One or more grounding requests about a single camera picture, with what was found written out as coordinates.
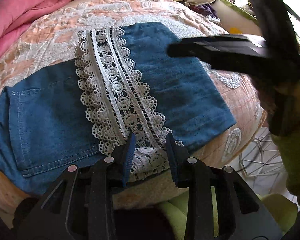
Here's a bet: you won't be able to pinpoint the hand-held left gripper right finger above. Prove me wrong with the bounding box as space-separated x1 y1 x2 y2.
166 133 283 240

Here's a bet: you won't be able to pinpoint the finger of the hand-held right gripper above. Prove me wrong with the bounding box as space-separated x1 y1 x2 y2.
167 34 269 65

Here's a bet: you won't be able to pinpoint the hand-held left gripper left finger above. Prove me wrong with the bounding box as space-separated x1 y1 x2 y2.
14 132 136 240

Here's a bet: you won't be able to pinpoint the blue denim lace-trimmed pants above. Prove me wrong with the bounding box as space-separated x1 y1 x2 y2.
0 22 237 195

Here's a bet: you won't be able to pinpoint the person's right forearm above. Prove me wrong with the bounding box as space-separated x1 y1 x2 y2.
272 80 300 205

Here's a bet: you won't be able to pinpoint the person's right hand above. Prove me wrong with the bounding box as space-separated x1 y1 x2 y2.
251 76 300 114

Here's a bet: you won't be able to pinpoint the window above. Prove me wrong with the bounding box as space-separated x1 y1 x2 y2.
272 0 300 55

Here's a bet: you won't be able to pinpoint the purple cloth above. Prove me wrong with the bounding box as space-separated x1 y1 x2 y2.
192 4 218 19

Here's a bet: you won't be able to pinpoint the cream fuzzy blanket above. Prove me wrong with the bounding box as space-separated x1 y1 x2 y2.
112 172 190 205

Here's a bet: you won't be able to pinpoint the green windowsill cloth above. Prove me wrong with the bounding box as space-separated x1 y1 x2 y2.
216 0 259 25

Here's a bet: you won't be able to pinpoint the person's black trousers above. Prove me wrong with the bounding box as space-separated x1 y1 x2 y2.
112 202 188 240

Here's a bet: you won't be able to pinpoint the person's yellow-green garment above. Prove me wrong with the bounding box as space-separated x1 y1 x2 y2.
157 192 299 240

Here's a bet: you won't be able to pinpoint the peach lace bedspread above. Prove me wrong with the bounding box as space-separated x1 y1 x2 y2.
0 0 268 215

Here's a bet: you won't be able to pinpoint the pink duvet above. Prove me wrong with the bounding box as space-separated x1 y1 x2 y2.
0 0 73 70

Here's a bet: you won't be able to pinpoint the white wire basket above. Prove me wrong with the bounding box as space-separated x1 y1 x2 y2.
239 132 284 178

